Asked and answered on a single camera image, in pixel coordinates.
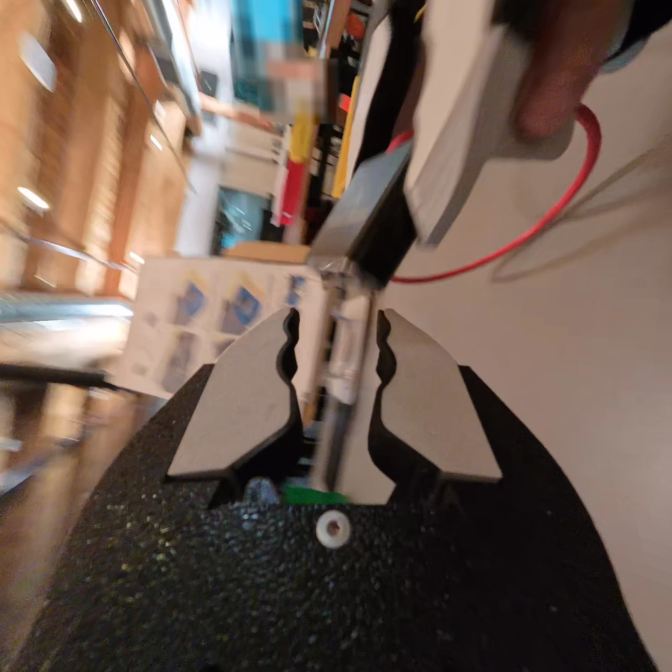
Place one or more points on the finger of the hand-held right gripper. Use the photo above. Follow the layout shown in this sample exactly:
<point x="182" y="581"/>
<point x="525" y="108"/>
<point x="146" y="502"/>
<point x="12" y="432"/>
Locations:
<point x="373" y="95"/>
<point x="452" y="126"/>

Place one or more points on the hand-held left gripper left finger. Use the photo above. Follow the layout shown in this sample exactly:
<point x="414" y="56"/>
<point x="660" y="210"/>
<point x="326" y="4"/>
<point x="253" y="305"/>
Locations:
<point x="236" y="410"/>

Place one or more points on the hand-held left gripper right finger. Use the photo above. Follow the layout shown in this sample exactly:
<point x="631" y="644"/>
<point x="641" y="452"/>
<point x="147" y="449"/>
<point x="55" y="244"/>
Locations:
<point x="436" y="410"/>

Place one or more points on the green plastic bin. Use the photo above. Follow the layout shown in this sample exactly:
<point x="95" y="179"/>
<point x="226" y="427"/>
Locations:
<point x="310" y="494"/>

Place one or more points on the black ethernet splitter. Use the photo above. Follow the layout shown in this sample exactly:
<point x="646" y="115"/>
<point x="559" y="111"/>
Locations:
<point x="368" y="221"/>

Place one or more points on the person's right hand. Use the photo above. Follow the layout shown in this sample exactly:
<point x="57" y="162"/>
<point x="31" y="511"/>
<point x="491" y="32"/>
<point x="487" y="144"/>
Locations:
<point x="567" y="53"/>

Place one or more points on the instruction sheet board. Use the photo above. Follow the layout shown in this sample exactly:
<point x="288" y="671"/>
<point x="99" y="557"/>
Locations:
<point x="210" y="315"/>

